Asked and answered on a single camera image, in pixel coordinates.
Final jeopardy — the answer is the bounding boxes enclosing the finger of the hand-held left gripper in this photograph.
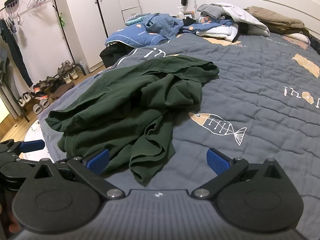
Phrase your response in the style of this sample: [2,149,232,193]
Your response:
[0,140,46,160]

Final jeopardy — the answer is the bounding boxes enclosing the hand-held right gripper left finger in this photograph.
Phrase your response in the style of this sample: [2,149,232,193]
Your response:
[32,149,125,201]

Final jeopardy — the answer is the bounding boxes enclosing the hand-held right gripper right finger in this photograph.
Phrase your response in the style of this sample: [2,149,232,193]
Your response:
[192,148,286,201]

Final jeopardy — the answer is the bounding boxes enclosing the dark green t-shirt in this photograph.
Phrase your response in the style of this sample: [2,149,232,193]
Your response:
[45,56,220,187]

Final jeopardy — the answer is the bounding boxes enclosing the black metal clothes rack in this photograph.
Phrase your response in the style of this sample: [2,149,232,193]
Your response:
[0,0,87,123]

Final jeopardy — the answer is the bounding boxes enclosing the brown folded clothes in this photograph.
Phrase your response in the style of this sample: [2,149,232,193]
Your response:
[246,6,306,34]

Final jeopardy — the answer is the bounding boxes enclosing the white round rug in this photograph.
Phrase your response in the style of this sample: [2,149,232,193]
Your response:
[24,119,54,162]

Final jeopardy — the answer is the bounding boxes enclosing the row of shoes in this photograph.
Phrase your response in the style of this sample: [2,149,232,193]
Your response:
[17,59,80,115]

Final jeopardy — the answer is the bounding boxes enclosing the grey printed quilt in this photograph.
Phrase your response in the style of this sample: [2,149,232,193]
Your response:
[40,31,320,230]

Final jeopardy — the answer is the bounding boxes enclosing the hanging dark jeans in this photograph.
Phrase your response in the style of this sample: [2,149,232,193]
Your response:
[0,19,34,88]

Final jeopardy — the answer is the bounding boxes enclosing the black hanging garment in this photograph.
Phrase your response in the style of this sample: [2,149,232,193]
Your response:
[99,42,137,68]

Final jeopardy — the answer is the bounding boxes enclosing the blue printed quilt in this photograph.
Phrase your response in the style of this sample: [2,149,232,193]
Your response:
[105,22,175,49]

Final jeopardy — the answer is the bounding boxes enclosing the white folded cloth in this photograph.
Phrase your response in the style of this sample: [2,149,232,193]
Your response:
[197,25,238,42]

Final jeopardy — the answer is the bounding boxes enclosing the hanging small laundry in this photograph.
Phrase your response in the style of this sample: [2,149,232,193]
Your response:
[0,6,24,27]

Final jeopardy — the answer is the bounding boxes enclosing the white wardrobe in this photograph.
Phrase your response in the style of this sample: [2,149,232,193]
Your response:
[61,0,142,73]

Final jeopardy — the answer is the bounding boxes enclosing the blue orange-printed cloth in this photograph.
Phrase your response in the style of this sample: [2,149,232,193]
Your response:
[183,19,233,34]

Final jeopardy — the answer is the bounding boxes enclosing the black cloth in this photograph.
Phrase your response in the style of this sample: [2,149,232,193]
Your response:
[182,17,198,27]
[308,34,320,53]

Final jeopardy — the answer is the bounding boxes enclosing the teal patterned cloth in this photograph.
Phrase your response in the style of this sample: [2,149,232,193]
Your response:
[125,14,144,27]

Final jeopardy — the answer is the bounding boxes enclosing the light grey hoodie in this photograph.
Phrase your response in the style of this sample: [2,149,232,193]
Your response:
[212,2,271,37]

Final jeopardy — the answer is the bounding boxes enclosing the cream cloth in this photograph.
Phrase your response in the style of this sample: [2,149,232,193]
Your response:
[282,32,310,43]

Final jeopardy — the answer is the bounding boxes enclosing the crumpled blue cloth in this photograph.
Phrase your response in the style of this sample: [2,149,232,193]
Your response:
[142,13,186,40]

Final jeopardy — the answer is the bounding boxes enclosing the grey sweatshirt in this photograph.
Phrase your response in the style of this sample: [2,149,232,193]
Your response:
[197,4,227,20]

